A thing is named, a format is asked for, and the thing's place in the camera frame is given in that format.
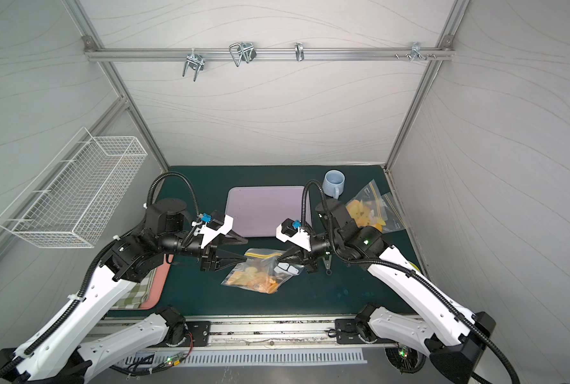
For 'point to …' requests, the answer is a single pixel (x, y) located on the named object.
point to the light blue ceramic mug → (333, 183)
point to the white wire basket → (68, 203)
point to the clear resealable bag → (395, 222)
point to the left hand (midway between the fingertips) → (243, 251)
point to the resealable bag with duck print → (258, 273)
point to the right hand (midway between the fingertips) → (280, 255)
